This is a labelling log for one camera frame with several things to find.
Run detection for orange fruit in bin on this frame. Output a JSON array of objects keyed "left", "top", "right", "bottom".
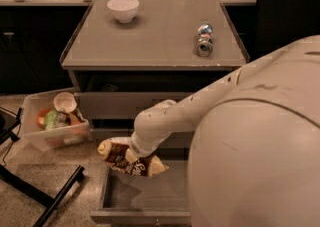
[{"left": 36, "top": 108, "right": 50, "bottom": 129}]

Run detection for grey drawer cabinet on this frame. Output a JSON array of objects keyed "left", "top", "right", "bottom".
[{"left": 59, "top": 0, "right": 250, "bottom": 227}]

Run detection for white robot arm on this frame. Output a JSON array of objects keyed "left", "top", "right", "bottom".
[{"left": 129, "top": 35, "right": 320, "bottom": 227}]

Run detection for white bowl in bin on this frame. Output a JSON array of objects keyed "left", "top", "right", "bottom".
[{"left": 53, "top": 92, "right": 77, "bottom": 113}]

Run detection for clear plastic storage bin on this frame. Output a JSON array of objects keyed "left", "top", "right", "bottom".
[{"left": 21, "top": 88, "right": 91, "bottom": 151}]

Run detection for black office chair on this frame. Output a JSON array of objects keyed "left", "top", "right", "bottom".
[{"left": 251, "top": 0, "right": 320, "bottom": 60}]

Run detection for crushed silver soda can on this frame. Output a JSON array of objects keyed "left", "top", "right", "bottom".
[{"left": 196, "top": 24, "right": 213, "bottom": 57}]

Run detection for grey bottom drawer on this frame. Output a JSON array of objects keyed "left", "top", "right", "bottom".
[{"left": 90, "top": 148, "right": 191, "bottom": 227}]

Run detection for black metal stand legs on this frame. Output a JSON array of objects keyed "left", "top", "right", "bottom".
[{"left": 0, "top": 107, "right": 84, "bottom": 227}]

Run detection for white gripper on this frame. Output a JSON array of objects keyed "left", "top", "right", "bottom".
[{"left": 125, "top": 132, "right": 157, "bottom": 164}]

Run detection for grey top drawer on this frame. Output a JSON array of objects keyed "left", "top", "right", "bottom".
[{"left": 73, "top": 72, "right": 236, "bottom": 120}]

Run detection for green item in bin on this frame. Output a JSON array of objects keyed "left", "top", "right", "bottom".
[{"left": 43, "top": 110, "right": 57, "bottom": 130}]

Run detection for white ceramic bowl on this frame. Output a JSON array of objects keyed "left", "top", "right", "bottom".
[{"left": 107, "top": 0, "right": 139, "bottom": 23}]

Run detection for brown chip bag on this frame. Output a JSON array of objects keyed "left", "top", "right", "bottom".
[{"left": 97, "top": 137, "right": 169, "bottom": 177}]

